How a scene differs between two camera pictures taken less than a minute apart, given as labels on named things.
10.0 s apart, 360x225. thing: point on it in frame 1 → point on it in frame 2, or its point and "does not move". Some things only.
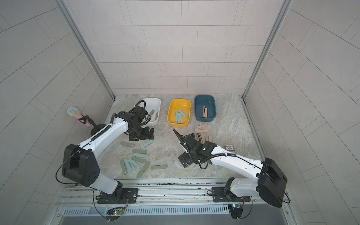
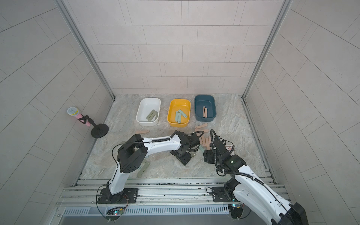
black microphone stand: (83, 119) does not move
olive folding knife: (160, 166) → (151, 115)
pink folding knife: (202, 138) does not move
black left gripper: (146, 135) → (185, 160)
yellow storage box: (175, 105) does not move
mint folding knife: (183, 113) does not move
